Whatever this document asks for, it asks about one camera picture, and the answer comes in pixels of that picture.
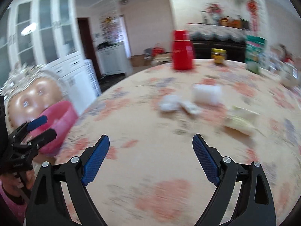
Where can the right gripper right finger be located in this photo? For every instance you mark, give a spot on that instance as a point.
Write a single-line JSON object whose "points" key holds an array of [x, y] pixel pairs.
{"points": [[255, 204]]}

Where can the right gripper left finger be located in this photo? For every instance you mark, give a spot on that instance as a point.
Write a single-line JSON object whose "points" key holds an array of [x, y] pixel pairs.
{"points": [[47, 204]]}

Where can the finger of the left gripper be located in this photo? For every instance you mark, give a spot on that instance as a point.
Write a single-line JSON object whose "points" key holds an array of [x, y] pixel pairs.
{"points": [[36, 123], [41, 140]]}

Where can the white green wrapper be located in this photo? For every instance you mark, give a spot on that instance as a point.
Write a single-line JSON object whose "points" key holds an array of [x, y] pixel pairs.
{"points": [[241, 120]]}

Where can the white tissue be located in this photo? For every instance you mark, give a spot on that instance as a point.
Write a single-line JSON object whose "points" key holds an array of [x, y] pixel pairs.
{"points": [[169, 103]]}

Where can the pink trash bin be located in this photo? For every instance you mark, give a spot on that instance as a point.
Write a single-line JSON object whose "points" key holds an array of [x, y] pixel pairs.
{"points": [[61, 116]]}

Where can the person's left hand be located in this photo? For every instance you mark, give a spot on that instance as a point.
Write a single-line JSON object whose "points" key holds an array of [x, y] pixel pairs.
{"points": [[12, 184]]}

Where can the beige leather chair left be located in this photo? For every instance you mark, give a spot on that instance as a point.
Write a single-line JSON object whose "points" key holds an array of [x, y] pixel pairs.
{"points": [[29, 91]]}

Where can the white display cabinet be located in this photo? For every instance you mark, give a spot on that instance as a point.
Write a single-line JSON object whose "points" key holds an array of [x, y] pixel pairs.
{"points": [[46, 32]]}

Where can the low white cabinet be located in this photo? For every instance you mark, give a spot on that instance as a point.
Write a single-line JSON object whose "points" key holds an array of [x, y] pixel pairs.
{"points": [[113, 60]]}

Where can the floral tablecloth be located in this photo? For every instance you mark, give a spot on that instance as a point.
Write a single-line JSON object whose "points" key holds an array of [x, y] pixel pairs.
{"points": [[151, 175]]}

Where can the yellow white small box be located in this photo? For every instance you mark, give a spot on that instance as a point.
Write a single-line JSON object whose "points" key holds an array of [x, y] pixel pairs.
{"points": [[190, 108]]}

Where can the white foam block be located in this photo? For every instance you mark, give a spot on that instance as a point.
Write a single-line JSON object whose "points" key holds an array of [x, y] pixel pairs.
{"points": [[206, 94]]}

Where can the red handbag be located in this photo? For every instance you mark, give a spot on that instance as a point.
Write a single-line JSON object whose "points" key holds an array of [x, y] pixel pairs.
{"points": [[157, 49]]}

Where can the white porcelain teapot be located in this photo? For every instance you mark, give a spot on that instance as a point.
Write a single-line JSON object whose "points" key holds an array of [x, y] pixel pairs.
{"points": [[289, 76]]}

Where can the green snack bag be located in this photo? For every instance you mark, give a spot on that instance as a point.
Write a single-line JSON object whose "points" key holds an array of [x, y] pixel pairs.
{"points": [[255, 46]]}

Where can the red thermos jug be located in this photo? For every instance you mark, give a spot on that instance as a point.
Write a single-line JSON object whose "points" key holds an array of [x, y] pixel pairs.
{"points": [[182, 51]]}

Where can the yellow lid jar far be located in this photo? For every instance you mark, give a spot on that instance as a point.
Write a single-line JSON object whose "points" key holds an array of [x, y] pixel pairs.
{"points": [[218, 55]]}

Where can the black piano with lace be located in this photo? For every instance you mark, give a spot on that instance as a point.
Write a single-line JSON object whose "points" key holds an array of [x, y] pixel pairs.
{"points": [[205, 37]]}

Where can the flower vase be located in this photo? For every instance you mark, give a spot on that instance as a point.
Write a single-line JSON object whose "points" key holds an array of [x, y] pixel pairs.
{"points": [[215, 11]]}

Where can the red chinese knot ornament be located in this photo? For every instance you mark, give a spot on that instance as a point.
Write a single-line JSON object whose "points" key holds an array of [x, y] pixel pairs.
{"points": [[252, 7]]}

